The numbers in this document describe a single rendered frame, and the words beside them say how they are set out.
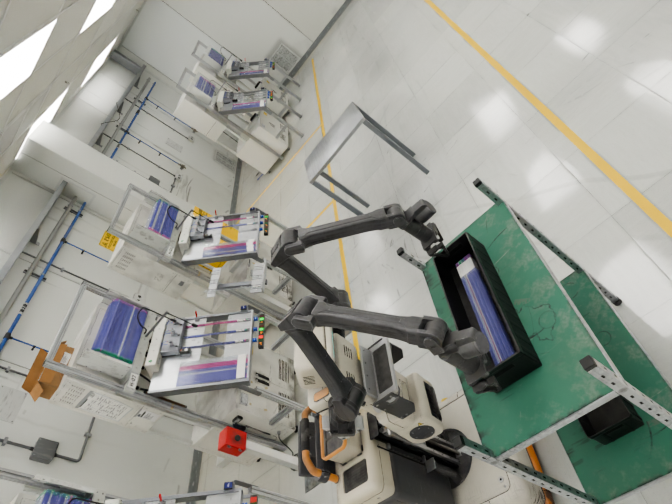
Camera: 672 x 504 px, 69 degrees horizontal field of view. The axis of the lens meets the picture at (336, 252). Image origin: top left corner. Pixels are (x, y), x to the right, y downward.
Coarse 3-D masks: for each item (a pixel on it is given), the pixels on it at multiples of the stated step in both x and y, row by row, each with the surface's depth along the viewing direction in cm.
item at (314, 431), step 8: (312, 424) 229; (312, 432) 226; (312, 440) 222; (312, 448) 219; (320, 448) 218; (312, 456) 216; (320, 456) 215; (304, 464) 213; (320, 464) 212; (328, 464) 216; (304, 472) 210; (328, 472) 206; (320, 480) 204
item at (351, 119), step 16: (352, 112) 413; (336, 128) 424; (352, 128) 395; (384, 128) 441; (320, 144) 437; (336, 144) 406; (400, 144) 452; (320, 160) 417; (416, 160) 419; (352, 192) 472; (352, 208) 433
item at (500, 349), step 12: (456, 264) 189; (468, 264) 184; (468, 276) 180; (480, 276) 177; (468, 288) 178; (480, 288) 173; (480, 300) 170; (492, 300) 169; (480, 312) 167; (492, 312) 163; (480, 324) 165; (492, 324) 161; (492, 336) 158; (504, 336) 155; (492, 348) 156; (504, 348) 153
